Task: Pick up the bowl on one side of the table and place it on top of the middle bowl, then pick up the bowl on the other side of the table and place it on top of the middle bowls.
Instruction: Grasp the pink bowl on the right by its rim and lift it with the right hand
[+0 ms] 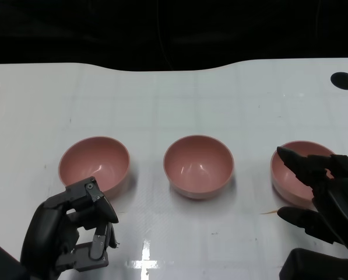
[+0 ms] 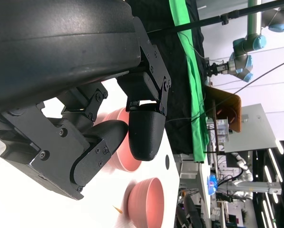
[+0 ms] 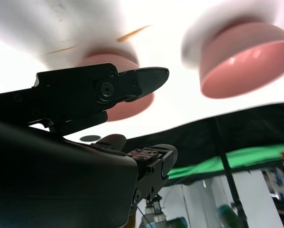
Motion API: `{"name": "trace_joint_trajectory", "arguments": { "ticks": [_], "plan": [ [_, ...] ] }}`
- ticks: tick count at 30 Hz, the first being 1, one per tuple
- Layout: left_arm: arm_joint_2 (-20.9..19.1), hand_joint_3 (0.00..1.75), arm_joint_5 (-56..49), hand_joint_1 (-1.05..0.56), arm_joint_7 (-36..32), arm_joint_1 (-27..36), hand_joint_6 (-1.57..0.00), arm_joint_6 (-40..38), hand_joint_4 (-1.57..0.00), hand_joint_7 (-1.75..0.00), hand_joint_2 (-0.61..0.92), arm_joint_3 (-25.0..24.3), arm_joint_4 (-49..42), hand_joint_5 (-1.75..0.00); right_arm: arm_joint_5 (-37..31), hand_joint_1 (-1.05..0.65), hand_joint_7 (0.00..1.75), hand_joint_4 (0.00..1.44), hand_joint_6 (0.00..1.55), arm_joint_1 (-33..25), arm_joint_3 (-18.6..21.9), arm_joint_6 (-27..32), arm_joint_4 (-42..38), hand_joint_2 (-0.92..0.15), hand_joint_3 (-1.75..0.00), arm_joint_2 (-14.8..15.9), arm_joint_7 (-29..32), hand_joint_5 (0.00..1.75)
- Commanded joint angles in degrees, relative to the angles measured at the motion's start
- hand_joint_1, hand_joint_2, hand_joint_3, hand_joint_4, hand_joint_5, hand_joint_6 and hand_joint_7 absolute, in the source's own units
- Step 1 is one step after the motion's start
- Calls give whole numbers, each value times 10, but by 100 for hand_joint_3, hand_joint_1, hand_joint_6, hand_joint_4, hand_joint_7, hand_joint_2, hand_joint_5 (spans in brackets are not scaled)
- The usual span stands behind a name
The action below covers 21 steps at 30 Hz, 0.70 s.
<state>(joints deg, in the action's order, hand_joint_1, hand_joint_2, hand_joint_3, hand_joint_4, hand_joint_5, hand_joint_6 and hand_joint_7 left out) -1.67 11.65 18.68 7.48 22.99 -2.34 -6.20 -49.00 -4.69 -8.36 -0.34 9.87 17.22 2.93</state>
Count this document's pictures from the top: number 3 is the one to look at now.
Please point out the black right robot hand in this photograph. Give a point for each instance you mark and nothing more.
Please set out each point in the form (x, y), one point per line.
(49, 178)

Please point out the pink plastic bowl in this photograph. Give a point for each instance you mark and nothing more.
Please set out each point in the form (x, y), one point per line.
(239, 71)
(130, 110)

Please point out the black round table grommet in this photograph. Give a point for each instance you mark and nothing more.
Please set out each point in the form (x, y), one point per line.
(90, 138)

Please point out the thin wooden stick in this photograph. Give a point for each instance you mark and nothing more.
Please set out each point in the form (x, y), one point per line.
(62, 49)
(133, 33)

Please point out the black stand pole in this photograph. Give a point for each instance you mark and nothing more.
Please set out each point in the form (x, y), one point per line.
(228, 166)

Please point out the teal green round object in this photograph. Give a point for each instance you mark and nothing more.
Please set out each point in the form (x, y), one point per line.
(228, 217)

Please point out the green cloth screen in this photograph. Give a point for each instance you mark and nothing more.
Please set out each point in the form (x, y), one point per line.
(239, 161)

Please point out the black backdrop curtain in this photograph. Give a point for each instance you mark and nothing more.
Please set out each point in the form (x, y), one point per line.
(251, 128)

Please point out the blue white printed box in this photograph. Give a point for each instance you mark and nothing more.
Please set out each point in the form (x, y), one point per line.
(278, 183)

